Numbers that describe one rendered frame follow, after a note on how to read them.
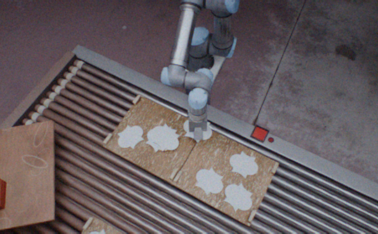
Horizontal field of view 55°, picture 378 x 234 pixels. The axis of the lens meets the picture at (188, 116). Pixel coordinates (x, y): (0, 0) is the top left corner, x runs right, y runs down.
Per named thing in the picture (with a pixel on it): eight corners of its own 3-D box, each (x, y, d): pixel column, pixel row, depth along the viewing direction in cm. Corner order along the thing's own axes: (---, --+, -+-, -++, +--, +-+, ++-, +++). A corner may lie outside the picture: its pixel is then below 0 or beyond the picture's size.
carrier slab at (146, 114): (140, 96, 203) (139, 95, 201) (205, 128, 192) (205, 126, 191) (103, 147, 188) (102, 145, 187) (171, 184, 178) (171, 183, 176)
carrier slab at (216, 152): (206, 129, 192) (206, 127, 191) (278, 164, 182) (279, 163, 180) (172, 184, 178) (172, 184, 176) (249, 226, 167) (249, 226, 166)
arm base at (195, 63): (190, 49, 222) (190, 37, 213) (214, 54, 219) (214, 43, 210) (182, 67, 214) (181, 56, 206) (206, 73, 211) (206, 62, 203)
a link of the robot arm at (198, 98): (210, 87, 149) (205, 104, 145) (208, 101, 159) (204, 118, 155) (190, 83, 150) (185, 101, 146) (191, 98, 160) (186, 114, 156)
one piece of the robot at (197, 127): (187, 128, 155) (188, 144, 169) (208, 127, 155) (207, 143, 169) (186, 104, 161) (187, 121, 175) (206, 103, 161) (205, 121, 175)
